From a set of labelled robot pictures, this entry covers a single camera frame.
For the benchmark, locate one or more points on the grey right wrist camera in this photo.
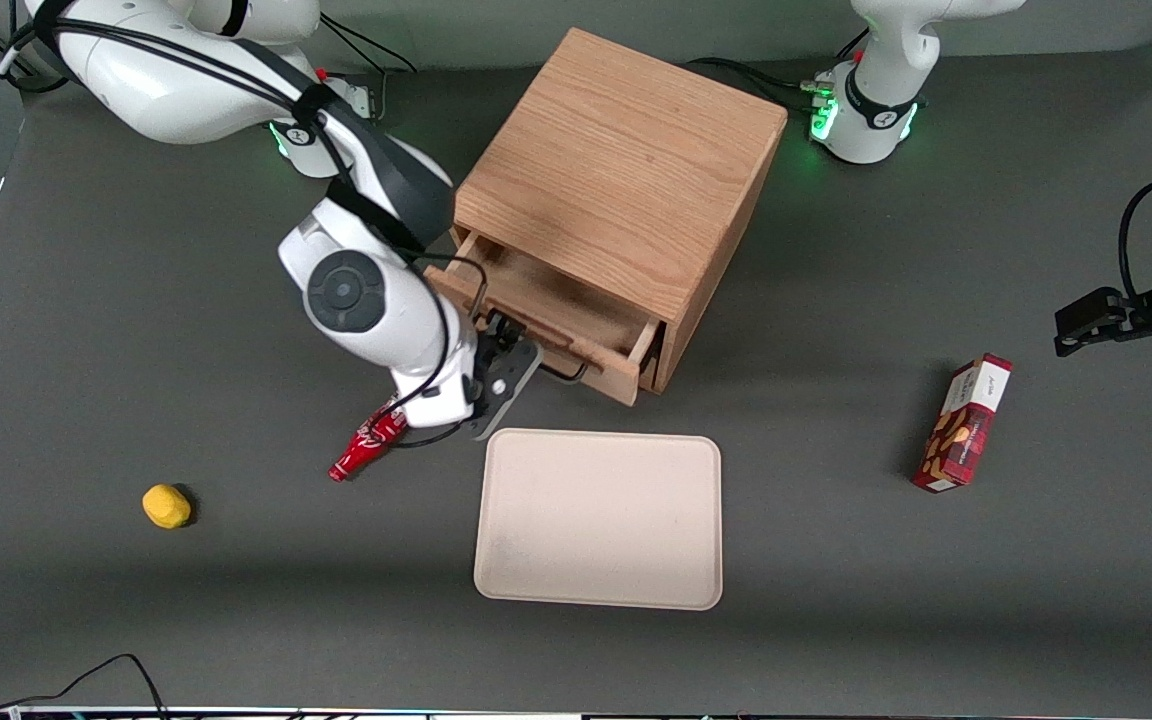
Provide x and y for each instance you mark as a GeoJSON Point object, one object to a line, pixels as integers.
{"type": "Point", "coordinates": [506, 390]}

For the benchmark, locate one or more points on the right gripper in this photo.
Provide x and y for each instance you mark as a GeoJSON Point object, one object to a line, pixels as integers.
{"type": "Point", "coordinates": [498, 335]}

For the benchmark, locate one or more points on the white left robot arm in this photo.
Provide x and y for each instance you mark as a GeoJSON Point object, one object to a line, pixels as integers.
{"type": "Point", "coordinates": [876, 110]}

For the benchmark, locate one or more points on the red cola bottle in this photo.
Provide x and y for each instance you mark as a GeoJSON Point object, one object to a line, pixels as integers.
{"type": "Point", "coordinates": [368, 445]}

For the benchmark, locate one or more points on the wooden drawer cabinet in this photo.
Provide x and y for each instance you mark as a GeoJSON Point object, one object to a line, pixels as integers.
{"type": "Point", "coordinates": [626, 170]}

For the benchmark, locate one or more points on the beige rectangular tray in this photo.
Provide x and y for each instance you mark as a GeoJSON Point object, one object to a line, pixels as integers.
{"type": "Point", "coordinates": [601, 520]}

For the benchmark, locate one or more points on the red plaid cookie box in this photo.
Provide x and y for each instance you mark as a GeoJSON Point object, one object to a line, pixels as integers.
{"type": "Point", "coordinates": [966, 425]}

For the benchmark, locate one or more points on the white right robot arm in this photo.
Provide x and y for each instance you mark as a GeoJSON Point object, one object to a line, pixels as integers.
{"type": "Point", "coordinates": [186, 80]}

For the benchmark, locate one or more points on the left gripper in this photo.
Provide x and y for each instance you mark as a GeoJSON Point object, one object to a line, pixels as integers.
{"type": "Point", "coordinates": [1147, 311]}

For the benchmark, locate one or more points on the yellow lemon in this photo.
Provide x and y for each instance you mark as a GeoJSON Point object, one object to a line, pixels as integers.
{"type": "Point", "coordinates": [166, 506]}

